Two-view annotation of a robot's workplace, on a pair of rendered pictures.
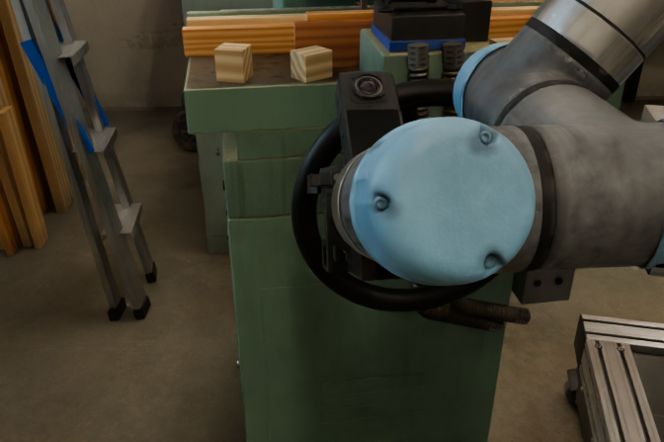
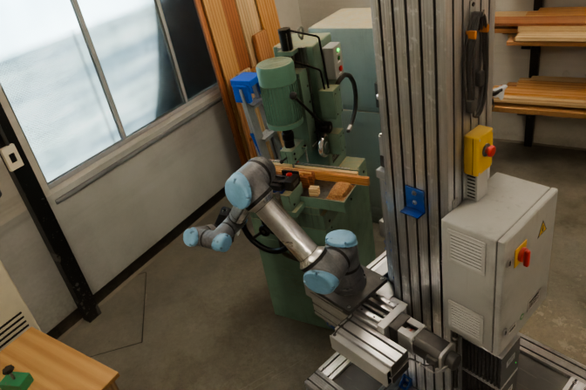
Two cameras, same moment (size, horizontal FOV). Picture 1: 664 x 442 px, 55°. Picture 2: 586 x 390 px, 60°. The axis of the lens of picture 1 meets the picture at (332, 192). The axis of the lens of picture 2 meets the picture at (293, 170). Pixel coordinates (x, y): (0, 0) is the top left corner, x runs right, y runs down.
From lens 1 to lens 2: 1.99 m
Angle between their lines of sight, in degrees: 36
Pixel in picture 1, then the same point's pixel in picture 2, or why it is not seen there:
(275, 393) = (270, 267)
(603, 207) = (205, 242)
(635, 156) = (210, 237)
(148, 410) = not seen: hidden behind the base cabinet
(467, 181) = (189, 236)
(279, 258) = not seen: hidden behind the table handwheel
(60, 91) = (260, 150)
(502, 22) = (331, 175)
